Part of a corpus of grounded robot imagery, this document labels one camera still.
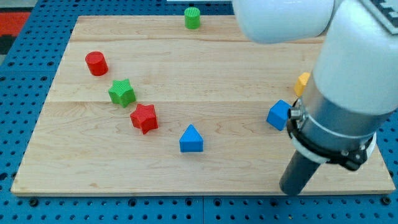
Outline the blue triangle block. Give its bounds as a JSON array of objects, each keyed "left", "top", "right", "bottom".
[{"left": 179, "top": 124, "right": 204, "bottom": 152}]

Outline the yellow block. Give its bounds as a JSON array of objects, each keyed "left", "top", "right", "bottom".
[{"left": 294, "top": 72, "right": 310, "bottom": 97}]

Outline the green cylinder block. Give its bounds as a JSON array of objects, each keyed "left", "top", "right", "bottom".
[{"left": 184, "top": 7, "right": 200, "bottom": 29}]

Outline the red star block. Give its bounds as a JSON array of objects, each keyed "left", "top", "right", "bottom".
[{"left": 130, "top": 103, "right": 159, "bottom": 134}]

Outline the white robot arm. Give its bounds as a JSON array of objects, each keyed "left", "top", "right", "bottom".
[{"left": 233, "top": 1, "right": 397, "bottom": 170}]

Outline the blue cube block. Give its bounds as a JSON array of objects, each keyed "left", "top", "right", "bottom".
[{"left": 266, "top": 100, "right": 291, "bottom": 131}]

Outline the wooden board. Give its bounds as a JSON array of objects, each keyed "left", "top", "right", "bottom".
[{"left": 10, "top": 14, "right": 396, "bottom": 197}]

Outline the green star block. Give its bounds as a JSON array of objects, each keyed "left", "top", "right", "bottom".
[{"left": 108, "top": 79, "right": 136, "bottom": 108}]

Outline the red cylinder block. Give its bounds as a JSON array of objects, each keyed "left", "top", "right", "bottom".
[{"left": 85, "top": 51, "right": 108, "bottom": 76}]

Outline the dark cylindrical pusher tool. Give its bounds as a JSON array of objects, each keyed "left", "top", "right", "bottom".
[{"left": 279, "top": 151, "right": 320, "bottom": 195}]

